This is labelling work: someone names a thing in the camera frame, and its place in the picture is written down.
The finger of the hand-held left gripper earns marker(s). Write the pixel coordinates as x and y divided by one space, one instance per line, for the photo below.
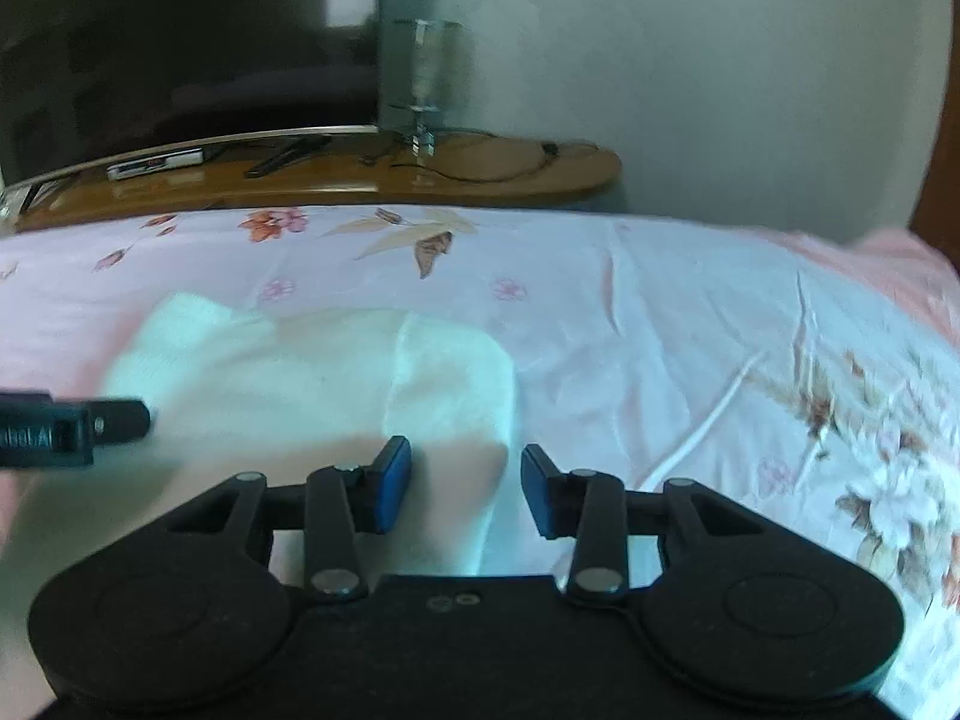
120 420

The brown wooden panel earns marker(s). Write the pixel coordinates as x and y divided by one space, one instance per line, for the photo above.
941 195

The pink cloth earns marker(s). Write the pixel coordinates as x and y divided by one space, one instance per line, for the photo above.
911 270

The wooden television cabinet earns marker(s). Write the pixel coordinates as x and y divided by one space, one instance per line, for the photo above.
337 184

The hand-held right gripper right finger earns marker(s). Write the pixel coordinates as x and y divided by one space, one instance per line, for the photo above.
534 487

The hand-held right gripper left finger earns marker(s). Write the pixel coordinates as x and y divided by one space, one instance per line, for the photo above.
394 484

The black curved television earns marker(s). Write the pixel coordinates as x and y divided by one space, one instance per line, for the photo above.
165 45

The white knit sweater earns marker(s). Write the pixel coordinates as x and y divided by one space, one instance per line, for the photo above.
315 382

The glass table lamp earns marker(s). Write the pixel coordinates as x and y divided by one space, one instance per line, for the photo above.
424 67

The silver set-top box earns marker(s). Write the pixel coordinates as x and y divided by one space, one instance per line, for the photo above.
154 165

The pink floral bedsheet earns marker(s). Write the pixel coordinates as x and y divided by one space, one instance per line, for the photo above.
637 330

